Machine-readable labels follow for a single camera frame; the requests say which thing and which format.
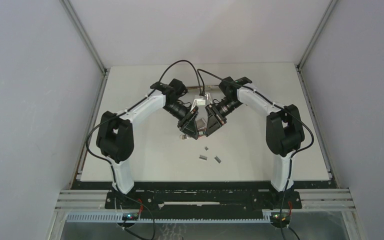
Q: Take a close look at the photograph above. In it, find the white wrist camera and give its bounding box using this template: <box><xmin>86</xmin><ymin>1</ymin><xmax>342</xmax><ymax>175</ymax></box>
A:
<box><xmin>203</xmin><ymin>92</ymin><xmax>213</xmax><ymax>105</ymax></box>
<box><xmin>191</xmin><ymin>98</ymin><xmax>207</xmax><ymax>109</ymax></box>

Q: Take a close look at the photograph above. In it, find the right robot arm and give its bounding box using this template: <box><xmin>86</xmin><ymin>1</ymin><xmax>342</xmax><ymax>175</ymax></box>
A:
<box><xmin>205</xmin><ymin>77</ymin><xmax>305</xmax><ymax>208</ymax></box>

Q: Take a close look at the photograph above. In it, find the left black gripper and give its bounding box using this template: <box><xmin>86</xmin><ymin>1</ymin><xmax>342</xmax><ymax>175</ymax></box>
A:
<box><xmin>162</xmin><ymin>100</ymin><xmax>198</xmax><ymax>140</ymax></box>

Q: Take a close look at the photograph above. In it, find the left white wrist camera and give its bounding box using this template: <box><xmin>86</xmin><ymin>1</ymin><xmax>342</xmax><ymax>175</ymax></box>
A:
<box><xmin>191</xmin><ymin>98</ymin><xmax>207</xmax><ymax>109</ymax></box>

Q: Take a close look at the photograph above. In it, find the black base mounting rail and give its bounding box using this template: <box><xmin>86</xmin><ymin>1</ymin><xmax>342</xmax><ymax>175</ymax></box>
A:
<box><xmin>58</xmin><ymin>180</ymin><xmax>337</xmax><ymax>219</ymax></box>

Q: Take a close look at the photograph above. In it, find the right black camera cable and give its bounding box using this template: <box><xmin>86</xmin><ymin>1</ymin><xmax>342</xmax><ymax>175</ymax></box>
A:
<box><xmin>196</xmin><ymin>68</ymin><xmax>315</xmax><ymax>213</ymax></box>

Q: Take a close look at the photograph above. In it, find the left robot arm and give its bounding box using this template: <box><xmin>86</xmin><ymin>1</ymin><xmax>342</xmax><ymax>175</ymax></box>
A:
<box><xmin>96</xmin><ymin>78</ymin><xmax>199</xmax><ymax>209</ymax></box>

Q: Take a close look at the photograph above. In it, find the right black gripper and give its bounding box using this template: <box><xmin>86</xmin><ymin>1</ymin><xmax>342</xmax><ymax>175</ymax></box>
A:
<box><xmin>205</xmin><ymin>98</ymin><xmax>242</xmax><ymax>137</ymax></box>

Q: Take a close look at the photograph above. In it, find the black camera cable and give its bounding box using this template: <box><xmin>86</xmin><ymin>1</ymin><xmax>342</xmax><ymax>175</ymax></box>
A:
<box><xmin>196</xmin><ymin>68</ymin><xmax>315</xmax><ymax>213</ymax></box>
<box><xmin>85</xmin><ymin>59</ymin><xmax>206</xmax><ymax>173</ymax></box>

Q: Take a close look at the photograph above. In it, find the left controller board with wires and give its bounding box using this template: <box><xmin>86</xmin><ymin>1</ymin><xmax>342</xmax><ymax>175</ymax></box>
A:
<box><xmin>116</xmin><ymin>198</ymin><xmax>157</xmax><ymax>240</ymax></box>

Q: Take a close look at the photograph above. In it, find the right controller board with wires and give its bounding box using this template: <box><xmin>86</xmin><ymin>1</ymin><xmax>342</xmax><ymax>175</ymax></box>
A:
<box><xmin>270</xmin><ymin>200</ymin><xmax>301</xmax><ymax>240</ymax></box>

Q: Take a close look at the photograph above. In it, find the white slotted cable duct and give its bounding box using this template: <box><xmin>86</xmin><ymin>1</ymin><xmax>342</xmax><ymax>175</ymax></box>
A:
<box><xmin>66</xmin><ymin>211</ymin><xmax>272</xmax><ymax>224</ymax></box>

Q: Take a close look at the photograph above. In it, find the staple box tray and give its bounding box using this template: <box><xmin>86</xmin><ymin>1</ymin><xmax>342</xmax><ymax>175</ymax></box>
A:
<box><xmin>195</xmin><ymin>118</ymin><xmax>207</xmax><ymax>130</ymax></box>

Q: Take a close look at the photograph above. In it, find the left black camera cable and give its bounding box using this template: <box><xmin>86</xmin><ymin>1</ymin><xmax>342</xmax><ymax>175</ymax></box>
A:
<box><xmin>85</xmin><ymin>59</ymin><xmax>206</xmax><ymax>173</ymax></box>

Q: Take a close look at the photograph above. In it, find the controller board with wires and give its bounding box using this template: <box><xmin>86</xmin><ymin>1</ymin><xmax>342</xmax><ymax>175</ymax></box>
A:
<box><xmin>116</xmin><ymin>198</ymin><xmax>157</xmax><ymax>240</ymax></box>
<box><xmin>270</xmin><ymin>200</ymin><xmax>301</xmax><ymax>240</ymax></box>

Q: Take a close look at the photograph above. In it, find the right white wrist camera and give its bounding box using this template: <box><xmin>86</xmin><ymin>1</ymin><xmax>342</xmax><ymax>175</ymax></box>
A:
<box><xmin>203</xmin><ymin>92</ymin><xmax>213</xmax><ymax>105</ymax></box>

